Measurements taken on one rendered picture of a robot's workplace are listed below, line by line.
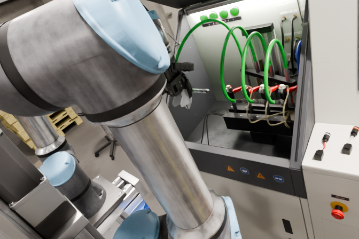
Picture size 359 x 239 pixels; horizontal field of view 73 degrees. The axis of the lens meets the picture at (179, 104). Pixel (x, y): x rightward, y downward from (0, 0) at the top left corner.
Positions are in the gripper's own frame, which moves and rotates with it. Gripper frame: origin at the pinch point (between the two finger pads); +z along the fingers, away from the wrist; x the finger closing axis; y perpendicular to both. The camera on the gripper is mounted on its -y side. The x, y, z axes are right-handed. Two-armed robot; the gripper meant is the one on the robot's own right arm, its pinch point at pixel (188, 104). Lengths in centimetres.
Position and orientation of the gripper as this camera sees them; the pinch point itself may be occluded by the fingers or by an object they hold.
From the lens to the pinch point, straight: 90.4
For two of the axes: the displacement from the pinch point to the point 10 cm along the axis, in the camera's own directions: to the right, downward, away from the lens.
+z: 3.6, 8.0, 4.7
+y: -5.4, 5.9, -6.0
